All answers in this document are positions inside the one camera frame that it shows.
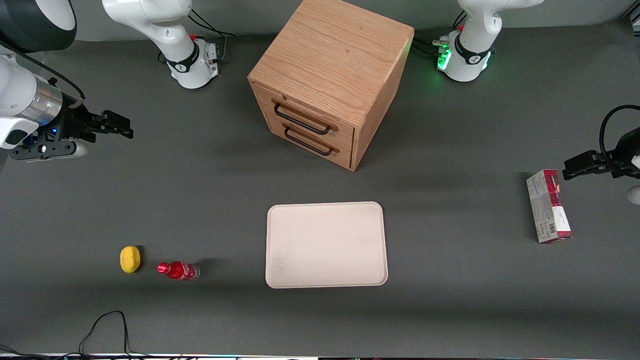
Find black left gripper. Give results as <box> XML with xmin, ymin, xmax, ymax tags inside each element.
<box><xmin>562</xmin><ymin>127</ymin><xmax>640</xmax><ymax>181</ymax></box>

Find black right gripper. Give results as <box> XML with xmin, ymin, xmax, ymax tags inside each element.
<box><xmin>47</xmin><ymin>102</ymin><xmax>135</xmax><ymax>145</ymax></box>

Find red coke bottle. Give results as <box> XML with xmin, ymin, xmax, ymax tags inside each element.
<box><xmin>157</xmin><ymin>260</ymin><xmax>201</xmax><ymax>281</ymax></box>

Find cream rectangular tray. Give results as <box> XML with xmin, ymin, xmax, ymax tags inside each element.
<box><xmin>265</xmin><ymin>201</ymin><xmax>389</xmax><ymax>289</ymax></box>

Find red tartan cardboard box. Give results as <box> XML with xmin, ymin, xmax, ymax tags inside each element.
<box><xmin>526</xmin><ymin>169</ymin><xmax>573</xmax><ymax>244</ymax></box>

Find yellow lemon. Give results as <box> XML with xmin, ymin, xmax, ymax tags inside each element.
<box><xmin>120</xmin><ymin>245</ymin><xmax>142</xmax><ymax>274</ymax></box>

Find wooden drawer cabinet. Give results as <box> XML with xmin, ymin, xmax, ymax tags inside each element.
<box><xmin>247</xmin><ymin>0</ymin><xmax>415</xmax><ymax>172</ymax></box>

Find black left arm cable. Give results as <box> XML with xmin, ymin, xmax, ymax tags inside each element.
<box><xmin>599</xmin><ymin>104</ymin><xmax>640</xmax><ymax>162</ymax></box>

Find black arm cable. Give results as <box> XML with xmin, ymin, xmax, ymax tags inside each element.
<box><xmin>599</xmin><ymin>104</ymin><xmax>640</xmax><ymax>162</ymax></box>
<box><xmin>0</xmin><ymin>43</ymin><xmax>87</xmax><ymax>101</ymax></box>

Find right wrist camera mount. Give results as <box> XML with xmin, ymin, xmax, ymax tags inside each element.
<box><xmin>9</xmin><ymin>140</ymin><xmax>89</xmax><ymax>162</ymax></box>

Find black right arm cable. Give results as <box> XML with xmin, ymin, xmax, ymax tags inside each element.
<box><xmin>0</xmin><ymin>43</ymin><xmax>87</xmax><ymax>101</ymax></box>

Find black right arm base cables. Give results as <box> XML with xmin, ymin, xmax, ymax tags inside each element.
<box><xmin>158</xmin><ymin>7</ymin><xmax>237</xmax><ymax>65</ymax></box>

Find black arm base cables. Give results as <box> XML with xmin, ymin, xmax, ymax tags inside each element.
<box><xmin>158</xmin><ymin>7</ymin><xmax>237</xmax><ymax>65</ymax></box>
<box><xmin>412</xmin><ymin>11</ymin><xmax>467</xmax><ymax>59</ymax></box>

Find black drawer handle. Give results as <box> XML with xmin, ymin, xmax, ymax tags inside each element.
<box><xmin>283</xmin><ymin>123</ymin><xmax>341</xmax><ymax>157</ymax></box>
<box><xmin>272</xmin><ymin>99</ymin><xmax>339</xmax><ymax>136</ymax></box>

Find thin black table cable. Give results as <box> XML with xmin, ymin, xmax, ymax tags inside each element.
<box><xmin>0</xmin><ymin>310</ymin><xmax>151</xmax><ymax>360</ymax></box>

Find black left arm base cables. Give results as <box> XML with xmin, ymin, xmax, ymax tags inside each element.
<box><xmin>412</xmin><ymin>11</ymin><xmax>467</xmax><ymax>59</ymax></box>

